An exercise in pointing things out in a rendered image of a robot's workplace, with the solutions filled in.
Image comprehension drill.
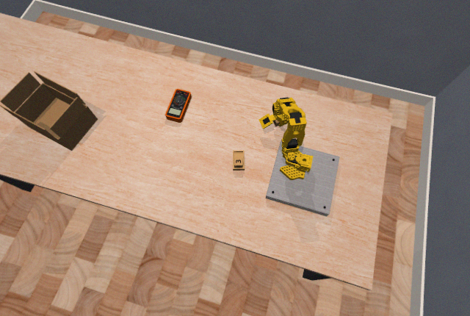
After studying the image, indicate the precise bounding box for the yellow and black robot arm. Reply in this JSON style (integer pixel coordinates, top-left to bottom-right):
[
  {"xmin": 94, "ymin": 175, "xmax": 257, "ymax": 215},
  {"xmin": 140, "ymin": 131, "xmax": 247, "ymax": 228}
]
[{"xmin": 272, "ymin": 97, "xmax": 311, "ymax": 180}]

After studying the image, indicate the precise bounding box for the orange digital multimeter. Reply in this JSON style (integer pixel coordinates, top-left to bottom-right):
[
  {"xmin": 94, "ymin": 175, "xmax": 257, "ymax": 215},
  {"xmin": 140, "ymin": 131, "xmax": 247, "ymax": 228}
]
[{"xmin": 165, "ymin": 89, "xmax": 192, "ymax": 123}]

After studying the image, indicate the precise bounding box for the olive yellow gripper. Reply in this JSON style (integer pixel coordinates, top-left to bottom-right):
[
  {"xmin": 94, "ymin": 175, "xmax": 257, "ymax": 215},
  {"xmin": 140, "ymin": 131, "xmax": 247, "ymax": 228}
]
[{"xmin": 259, "ymin": 114, "xmax": 288, "ymax": 129}]

